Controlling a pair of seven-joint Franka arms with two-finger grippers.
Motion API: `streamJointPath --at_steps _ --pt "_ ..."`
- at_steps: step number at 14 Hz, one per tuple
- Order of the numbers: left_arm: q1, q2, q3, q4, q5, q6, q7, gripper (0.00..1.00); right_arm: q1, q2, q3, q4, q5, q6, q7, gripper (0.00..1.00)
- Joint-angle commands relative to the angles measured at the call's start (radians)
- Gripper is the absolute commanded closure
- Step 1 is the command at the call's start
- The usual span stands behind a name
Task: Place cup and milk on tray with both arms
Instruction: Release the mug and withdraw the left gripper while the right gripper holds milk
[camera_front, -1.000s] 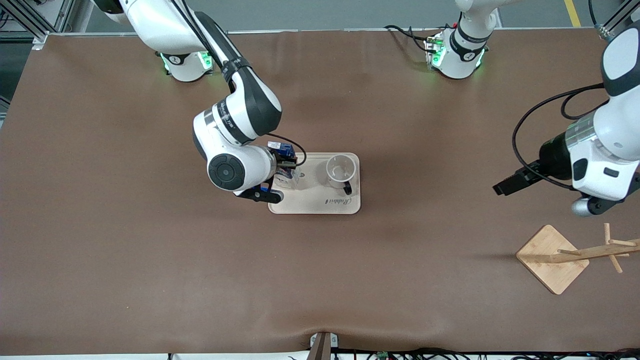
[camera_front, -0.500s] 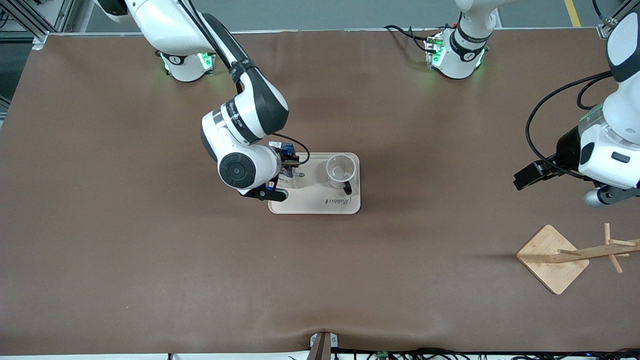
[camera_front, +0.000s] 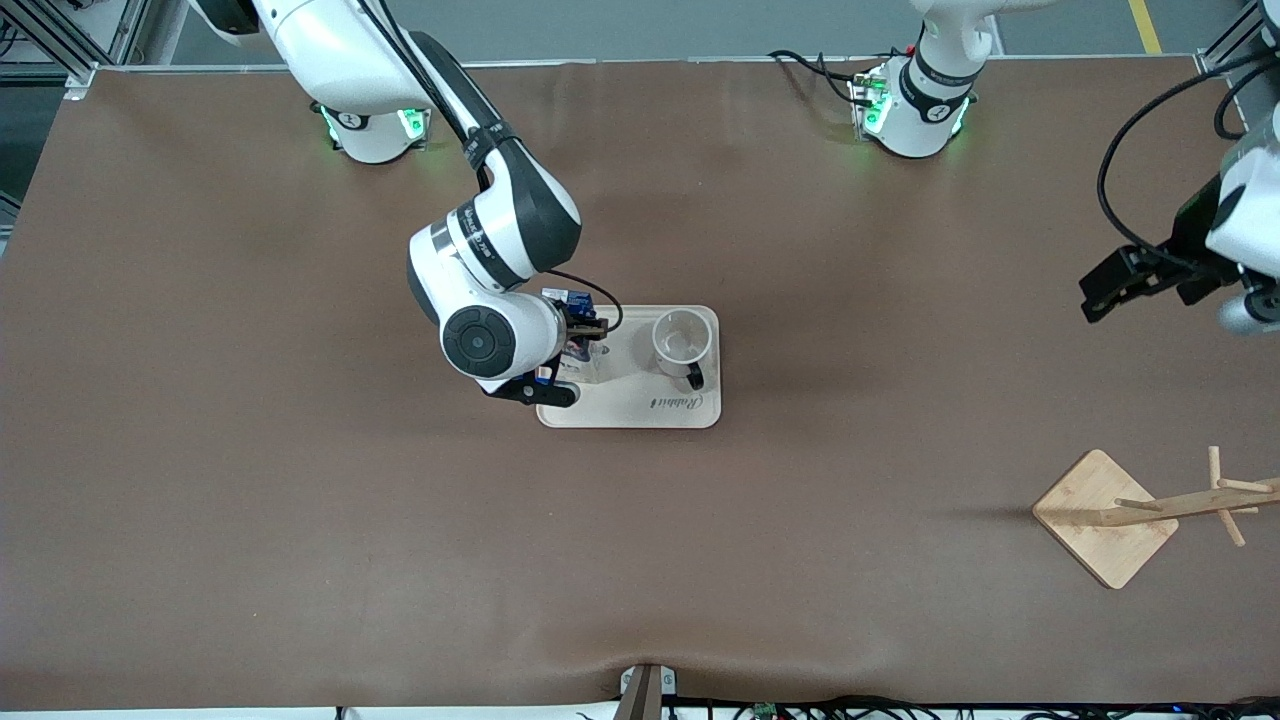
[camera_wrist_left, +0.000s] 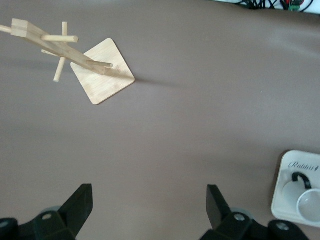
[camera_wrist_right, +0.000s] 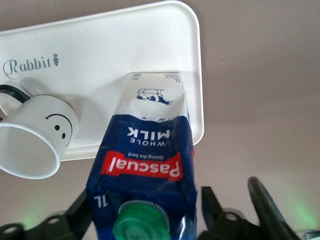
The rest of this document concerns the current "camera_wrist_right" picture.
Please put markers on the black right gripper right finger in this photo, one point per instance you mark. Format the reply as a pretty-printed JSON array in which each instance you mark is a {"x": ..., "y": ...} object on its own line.
[{"x": 225, "y": 225}]

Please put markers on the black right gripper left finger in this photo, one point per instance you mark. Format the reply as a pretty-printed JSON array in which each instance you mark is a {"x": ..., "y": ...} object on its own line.
[{"x": 50, "y": 227}]

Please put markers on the white smiley face cup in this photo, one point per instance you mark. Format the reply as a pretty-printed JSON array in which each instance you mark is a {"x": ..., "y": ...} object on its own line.
[{"x": 37, "y": 117}]

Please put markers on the blue white milk carton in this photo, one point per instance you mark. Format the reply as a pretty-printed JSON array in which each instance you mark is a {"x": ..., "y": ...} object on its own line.
[{"x": 140, "y": 140}]

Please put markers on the cream rabbit print tray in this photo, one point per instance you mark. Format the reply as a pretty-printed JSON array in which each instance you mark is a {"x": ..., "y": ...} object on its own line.
[{"x": 100, "y": 50}]

